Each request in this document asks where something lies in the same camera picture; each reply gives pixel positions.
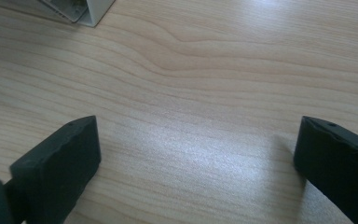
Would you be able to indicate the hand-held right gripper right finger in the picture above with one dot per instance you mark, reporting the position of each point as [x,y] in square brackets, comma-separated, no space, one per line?
[338,161]

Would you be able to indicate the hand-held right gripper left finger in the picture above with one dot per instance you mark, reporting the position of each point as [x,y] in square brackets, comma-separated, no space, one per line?
[56,168]

